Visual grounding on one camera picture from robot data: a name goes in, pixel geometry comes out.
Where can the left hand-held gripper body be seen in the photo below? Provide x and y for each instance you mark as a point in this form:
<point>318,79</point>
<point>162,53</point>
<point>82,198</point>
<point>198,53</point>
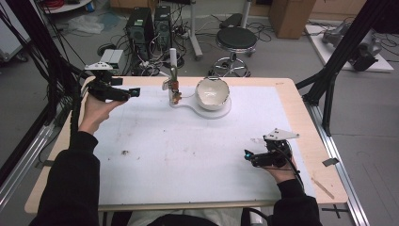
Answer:
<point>103,89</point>

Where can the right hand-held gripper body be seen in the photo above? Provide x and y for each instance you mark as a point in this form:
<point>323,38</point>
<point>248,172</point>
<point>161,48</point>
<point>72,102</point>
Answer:
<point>277,150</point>

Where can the person's right hand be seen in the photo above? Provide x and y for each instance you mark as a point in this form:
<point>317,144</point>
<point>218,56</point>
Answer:
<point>282,174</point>

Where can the person's left hand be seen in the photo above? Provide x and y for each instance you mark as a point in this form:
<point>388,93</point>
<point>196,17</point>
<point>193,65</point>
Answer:
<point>94,114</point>

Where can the white electronics box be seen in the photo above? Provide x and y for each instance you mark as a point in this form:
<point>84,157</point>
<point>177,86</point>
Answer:
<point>112,58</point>

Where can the wooden table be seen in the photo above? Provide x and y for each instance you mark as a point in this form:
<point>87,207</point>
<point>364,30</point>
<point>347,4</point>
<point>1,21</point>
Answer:
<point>316,125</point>

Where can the black tape piece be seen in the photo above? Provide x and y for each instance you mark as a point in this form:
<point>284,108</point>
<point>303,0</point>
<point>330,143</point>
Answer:
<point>330,162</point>

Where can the white foam mat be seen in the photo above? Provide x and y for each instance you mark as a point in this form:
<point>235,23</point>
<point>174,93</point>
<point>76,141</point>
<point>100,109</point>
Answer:
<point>194,150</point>

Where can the large black computer tower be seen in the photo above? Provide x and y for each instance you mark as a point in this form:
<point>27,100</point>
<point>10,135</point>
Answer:
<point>139,29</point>

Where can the thin wooden stick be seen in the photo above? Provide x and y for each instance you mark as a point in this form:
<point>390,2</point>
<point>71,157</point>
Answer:
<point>323,189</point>

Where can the clear plastic sheet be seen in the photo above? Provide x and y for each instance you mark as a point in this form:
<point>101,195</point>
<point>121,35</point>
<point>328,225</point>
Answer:
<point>86,23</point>

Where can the slim black computer tower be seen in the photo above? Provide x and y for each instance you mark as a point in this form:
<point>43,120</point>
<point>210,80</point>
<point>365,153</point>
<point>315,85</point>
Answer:
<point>162,26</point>

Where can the white bowl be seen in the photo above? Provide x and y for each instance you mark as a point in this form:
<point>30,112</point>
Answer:
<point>212,92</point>

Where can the grey metal stand leg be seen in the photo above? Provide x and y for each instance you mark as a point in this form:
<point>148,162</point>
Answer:
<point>195,34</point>

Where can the white floor board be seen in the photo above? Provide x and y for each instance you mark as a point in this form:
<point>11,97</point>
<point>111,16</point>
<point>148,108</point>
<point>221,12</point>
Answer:
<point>324,53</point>

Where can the black round stool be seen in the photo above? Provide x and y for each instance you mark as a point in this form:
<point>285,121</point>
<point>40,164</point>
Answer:
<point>236,39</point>

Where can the grey machine on board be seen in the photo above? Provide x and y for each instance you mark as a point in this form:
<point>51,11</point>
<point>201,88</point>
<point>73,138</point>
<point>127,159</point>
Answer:
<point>363,50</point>

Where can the cardboard box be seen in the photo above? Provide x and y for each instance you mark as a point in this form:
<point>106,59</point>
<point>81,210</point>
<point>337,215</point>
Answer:
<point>290,17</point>

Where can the aluminium rail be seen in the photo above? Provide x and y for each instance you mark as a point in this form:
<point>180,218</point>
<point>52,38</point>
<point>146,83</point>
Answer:
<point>342,175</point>
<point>22,169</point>

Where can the black metal frame post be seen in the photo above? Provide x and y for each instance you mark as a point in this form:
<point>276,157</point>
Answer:
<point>342,53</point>
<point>34,40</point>

